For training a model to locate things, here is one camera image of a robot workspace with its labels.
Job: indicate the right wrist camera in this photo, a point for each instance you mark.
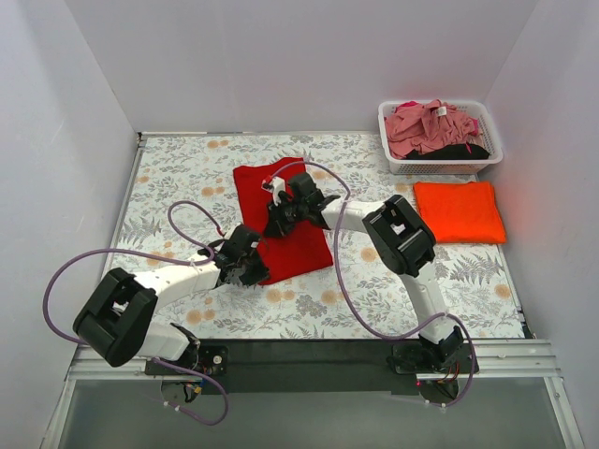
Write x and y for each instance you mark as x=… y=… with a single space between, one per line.
x=275 y=186

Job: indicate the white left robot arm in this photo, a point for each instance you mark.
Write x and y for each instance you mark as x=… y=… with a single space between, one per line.
x=117 y=320

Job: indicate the red t shirt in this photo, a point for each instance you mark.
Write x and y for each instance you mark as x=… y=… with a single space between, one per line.
x=289 y=248

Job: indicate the folded orange t shirt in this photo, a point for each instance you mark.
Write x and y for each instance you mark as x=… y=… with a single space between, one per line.
x=460 y=212

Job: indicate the black garment in basket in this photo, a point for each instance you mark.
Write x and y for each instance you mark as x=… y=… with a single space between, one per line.
x=453 y=152

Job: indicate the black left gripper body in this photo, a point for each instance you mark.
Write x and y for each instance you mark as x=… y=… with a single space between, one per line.
x=250 y=272

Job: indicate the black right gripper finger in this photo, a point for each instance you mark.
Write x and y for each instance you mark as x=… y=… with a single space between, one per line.
x=282 y=229
x=274 y=214

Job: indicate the pink garments in basket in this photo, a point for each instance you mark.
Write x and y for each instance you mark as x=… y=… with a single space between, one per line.
x=426 y=128

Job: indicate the aluminium frame rail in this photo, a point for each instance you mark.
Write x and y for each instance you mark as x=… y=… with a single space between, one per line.
x=516 y=400

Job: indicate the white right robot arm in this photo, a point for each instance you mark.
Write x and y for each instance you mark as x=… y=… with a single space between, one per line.
x=404 y=244

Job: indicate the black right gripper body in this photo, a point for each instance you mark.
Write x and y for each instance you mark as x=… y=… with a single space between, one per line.
x=280 y=217

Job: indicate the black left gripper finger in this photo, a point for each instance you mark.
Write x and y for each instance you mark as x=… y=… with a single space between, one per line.
x=254 y=272
x=241 y=280

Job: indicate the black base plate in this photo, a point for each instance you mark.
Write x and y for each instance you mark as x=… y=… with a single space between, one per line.
x=297 y=366

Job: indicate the white plastic laundry basket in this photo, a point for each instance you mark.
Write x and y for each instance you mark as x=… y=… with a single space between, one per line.
x=488 y=138

